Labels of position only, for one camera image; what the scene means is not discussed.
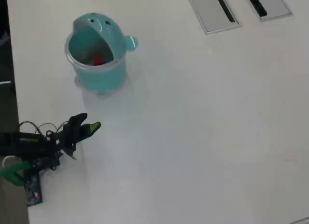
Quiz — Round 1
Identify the green table clamp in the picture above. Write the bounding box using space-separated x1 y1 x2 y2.
0 161 31 186

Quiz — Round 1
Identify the thin black servo cable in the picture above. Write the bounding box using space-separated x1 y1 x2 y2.
19 121 70 138

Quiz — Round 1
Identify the teal whale-shaped bin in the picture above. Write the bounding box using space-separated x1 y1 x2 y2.
64 13 140 99

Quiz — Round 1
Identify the blue motor controller board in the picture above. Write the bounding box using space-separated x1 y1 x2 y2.
24 173 43 207

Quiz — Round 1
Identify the silver table cable hatch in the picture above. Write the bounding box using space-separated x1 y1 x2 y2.
245 0 294 22
185 0 242 35

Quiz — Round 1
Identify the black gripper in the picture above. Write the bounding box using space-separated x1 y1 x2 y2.
51 112 102 153

